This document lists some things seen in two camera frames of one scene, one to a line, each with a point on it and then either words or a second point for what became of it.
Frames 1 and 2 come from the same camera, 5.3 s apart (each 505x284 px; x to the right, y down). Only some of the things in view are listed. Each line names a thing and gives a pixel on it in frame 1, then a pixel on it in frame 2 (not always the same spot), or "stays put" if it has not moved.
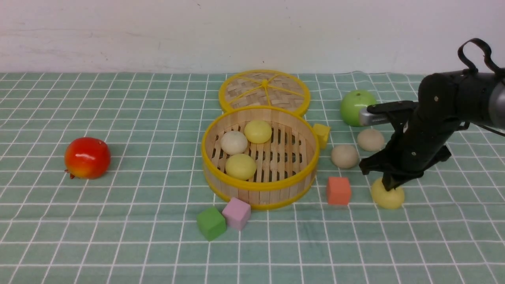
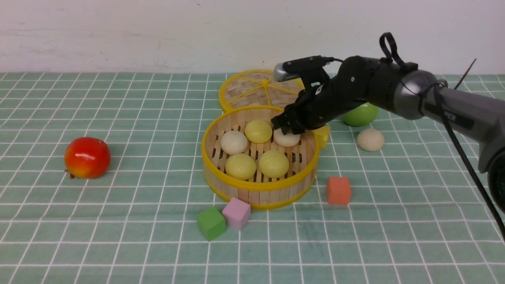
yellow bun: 257,131 stays put
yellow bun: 392,198 → 273,164
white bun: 371,140 stays put
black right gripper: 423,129 → 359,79
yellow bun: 240,167 stays put
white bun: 233,142 stays put
